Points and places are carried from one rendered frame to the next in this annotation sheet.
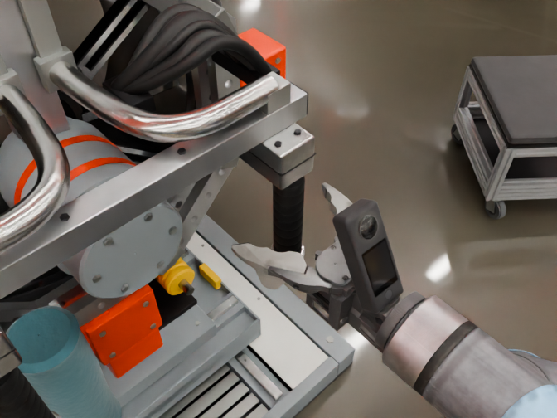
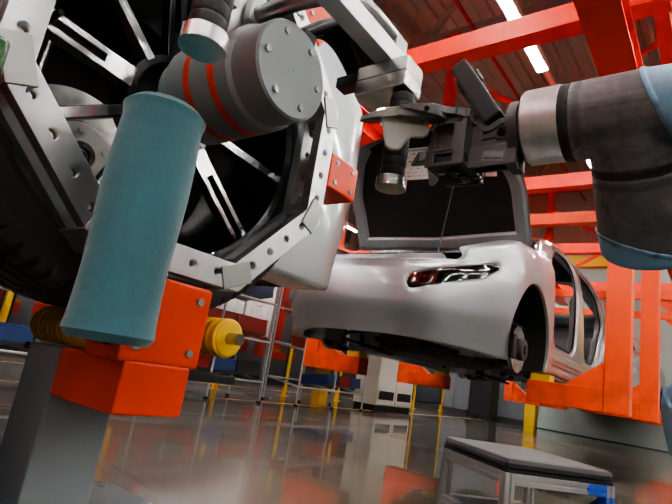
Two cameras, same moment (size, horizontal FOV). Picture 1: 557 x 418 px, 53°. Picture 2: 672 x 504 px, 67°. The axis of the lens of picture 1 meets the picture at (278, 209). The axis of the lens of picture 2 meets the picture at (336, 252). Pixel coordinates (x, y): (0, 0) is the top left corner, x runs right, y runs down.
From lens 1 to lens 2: 0.89 m
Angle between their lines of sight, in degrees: 62
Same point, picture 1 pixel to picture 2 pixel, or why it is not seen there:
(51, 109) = not seen: hidden behind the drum
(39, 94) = (237, 23)
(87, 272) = (266, 33)
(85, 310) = not seen: hidden behind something
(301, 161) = (415, 76)
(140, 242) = (299, 66)
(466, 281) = not seen: outside the picture
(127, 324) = (172, 311)
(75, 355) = (197, 131)
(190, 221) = (266, 249)
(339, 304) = (464, 123)
